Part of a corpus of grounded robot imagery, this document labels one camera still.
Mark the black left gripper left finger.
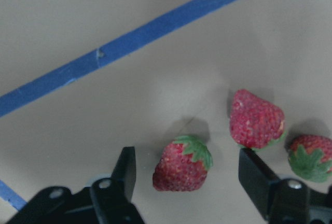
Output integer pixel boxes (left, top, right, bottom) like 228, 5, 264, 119
111, 146, 136, 202

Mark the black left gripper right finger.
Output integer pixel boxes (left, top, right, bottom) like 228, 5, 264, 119
238, 148, 280, 220

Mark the red strawberry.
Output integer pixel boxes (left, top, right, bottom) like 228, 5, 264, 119
152, 135, 213, 192
288, 135, 331, 183
229, 89, 285, 150

